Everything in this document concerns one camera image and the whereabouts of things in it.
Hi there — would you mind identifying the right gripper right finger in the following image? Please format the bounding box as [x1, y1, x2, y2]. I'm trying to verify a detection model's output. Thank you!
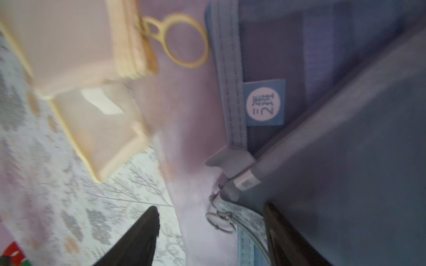
[264, 202, 330, 266]

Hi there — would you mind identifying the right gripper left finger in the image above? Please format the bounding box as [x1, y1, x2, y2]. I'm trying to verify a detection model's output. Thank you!
[94, 206, 160, 266]

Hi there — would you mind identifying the grey pouch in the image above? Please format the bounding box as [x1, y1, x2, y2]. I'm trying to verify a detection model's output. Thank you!
[221, 20, 426, 266]

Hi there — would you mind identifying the blue pouch near right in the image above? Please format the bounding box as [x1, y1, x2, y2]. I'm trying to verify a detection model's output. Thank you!
[204, 0, 426, 157]

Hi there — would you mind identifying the purple pouch near right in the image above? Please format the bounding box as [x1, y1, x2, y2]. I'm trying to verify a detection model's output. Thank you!
[129, 0, 240, 266]

